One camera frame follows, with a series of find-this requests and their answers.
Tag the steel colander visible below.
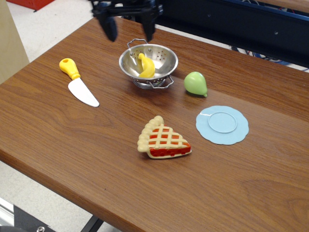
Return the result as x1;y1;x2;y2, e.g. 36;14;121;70
119;39;178;89

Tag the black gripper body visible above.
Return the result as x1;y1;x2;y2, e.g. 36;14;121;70
91;0;163;20

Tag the yellow handled toy knife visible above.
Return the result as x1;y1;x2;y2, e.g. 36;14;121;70
59;58;99;107

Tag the red box on floor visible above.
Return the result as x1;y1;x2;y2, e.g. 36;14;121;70
7;0;54;11

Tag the blue cables bundle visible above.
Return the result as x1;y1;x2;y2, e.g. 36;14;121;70
230;45;309;73

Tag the green toy pear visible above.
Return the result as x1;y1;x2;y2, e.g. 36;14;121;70
184;72;208;97

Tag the black table leg frame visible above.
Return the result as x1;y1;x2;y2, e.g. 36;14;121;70
0;204;104;232

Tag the beige cardboard panel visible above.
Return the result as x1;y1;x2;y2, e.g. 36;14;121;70
0;0;29;83

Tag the light blue toy plate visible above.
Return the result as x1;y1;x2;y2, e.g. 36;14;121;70
196;106;249;145

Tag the dark blue metal frame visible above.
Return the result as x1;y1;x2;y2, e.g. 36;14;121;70
157;0;309;67

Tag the yellow toy banana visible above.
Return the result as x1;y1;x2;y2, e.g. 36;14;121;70
138;53;155;78

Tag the toy cherry pie slice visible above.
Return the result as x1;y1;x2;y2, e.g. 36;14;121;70
137;116;192;159

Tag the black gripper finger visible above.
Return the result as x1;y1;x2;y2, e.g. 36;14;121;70
141;13;155;42
98;14;117;42

